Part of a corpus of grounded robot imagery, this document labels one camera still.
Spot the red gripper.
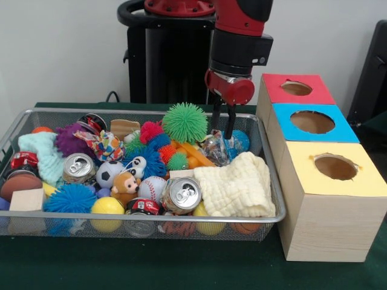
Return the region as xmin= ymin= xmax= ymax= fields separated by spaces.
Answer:
xmin=204 ymin=69 xmax=255 ymax=140

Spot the crushed clear plastic bottle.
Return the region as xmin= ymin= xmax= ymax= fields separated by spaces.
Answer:
xmin=204 ymin=129 xmax=239 ymax=167

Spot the wooden box with three holes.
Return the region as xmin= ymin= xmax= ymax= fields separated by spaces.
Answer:
xmin=255 ymin=73 xmax=387 ymax=262

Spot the green spiky rubber ball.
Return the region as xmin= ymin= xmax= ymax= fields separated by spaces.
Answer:
xmin=162 ymin=102 xmax=209 ymax=143

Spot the cream waffle cloth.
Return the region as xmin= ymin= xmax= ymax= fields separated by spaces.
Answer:
xmin=193 ymin=151 xmax=276 ymax=218

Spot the opened silver drink can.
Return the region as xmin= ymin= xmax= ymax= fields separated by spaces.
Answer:
xmin=159 ymin=176 xmax=203 ymax=215

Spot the white baseball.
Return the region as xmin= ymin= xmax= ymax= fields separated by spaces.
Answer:
xmin=138 ymin=176 xmax=167 ymax=203

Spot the orange plush toy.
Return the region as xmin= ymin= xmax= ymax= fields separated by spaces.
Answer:
xmin=110 ymin=172 xmax=142 ymax=206

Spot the purple spiky rubber ball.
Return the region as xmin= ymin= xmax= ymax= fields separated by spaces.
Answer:
xmin=54 ymin=123 xmax=97 ymax=158

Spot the side table with green cloth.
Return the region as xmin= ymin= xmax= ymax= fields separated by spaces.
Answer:
xmin=361 ymin=112 xmax=387 ymax=143

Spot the black upright panel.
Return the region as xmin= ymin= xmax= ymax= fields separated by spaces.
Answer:
xmin=347 ymin=19 xmax=387 ymax=121

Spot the blue spiky ball with eyes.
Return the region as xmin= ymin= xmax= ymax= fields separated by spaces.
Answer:
xmin=42 ymin=183 xmax=98 ymax=214

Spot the mint knitted cloth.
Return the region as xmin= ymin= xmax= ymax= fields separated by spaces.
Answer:
xmin=18 ymin=132 xmax=66 ymax=188

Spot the plain wooden block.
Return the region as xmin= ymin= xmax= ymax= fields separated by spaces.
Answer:
xmin=8 ymin=188 xmax=45 ymax=212

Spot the brown toy football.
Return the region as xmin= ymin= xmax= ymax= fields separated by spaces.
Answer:
xmin=0 ymin=176 xmax=43 ymax=202

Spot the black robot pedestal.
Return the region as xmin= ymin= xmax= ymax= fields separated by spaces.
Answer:
xmin=117 ymin=0 xmax=221 ymax=105

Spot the shallow wire mesh bin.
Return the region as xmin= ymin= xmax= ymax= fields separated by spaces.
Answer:
xmin=0 ymin=108 xmax=287 ymax=242

